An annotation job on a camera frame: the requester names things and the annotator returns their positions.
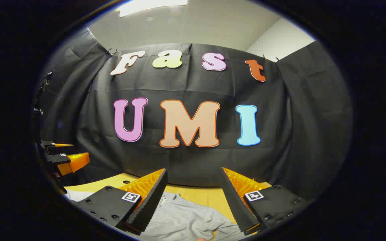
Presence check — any grey zip-neck sweatshirt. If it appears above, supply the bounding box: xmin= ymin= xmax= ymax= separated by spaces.
xmin=64 ymin=189 xmax=247 ymax=241

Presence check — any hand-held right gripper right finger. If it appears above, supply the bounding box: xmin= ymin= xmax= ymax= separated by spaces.
xmin=218 ymin=167 xmax=306 ymax=236

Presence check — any black backdrop cloth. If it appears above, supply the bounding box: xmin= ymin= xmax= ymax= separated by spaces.
xmin=34 ymin=28 xmax=352 ymax=201

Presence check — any ceiling light panel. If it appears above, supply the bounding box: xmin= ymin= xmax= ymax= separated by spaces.
xmin=118 ymin=0 xmax=188 ymax=17

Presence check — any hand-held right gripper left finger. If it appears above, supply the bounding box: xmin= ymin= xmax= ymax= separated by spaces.
xmin=76 ymin=168 xmax=168 ymax=235

